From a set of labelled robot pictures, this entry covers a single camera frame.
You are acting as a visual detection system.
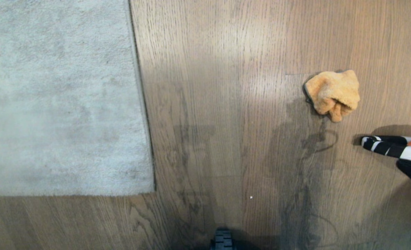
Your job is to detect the orange microfibre cloth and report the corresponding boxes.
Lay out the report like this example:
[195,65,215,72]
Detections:
[303,70,361,123]

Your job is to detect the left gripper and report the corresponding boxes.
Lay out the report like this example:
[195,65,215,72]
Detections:
[210,228,234,250]

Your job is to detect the light grey shaggy rug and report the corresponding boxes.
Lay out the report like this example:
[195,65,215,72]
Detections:
[0,0,156,197]

